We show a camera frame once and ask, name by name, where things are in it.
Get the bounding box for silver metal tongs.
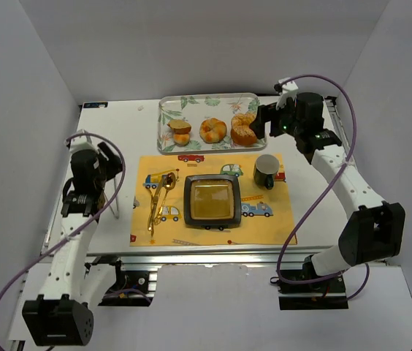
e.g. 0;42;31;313
103;175;120;219

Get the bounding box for sliced brown bread loaf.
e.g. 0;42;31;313
167;119;191;135

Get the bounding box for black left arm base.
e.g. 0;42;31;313
84;255;153;307

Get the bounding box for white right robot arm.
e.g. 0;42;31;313
250;92;405;285

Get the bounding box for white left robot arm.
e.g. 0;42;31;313
22;137;126;347

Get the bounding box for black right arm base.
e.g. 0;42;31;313
270;254;348;311

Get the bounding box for twisted orange bread bun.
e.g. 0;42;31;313
199;118;227;143

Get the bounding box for small round bread roll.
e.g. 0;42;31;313
172;133;190;146

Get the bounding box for dark green mug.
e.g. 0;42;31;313
253;154;280;190

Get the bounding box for gold knife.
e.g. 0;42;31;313
148;174;170;230

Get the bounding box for gold spoon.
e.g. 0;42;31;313
153;172;177;224

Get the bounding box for yellow car pattern placemat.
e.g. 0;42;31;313
130;154;294;246

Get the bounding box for floral white serving tray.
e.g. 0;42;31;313
156;93;267;154

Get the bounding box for gold fork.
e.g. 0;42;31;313
147;175;169;232

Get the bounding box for square black amber plate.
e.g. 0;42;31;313
183;174;242;231

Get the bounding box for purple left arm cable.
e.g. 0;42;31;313
0;133;153;351

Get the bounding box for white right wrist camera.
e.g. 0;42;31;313
274;78;299;110

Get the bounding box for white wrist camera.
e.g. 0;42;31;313
274;78;299;110
66;129;96;154

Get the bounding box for sesame ring bread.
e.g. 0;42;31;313
231;112;258;146

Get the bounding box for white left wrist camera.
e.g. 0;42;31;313
66;129;96;154

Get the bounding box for aluminium table frame rail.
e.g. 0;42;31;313
41;244;342;273

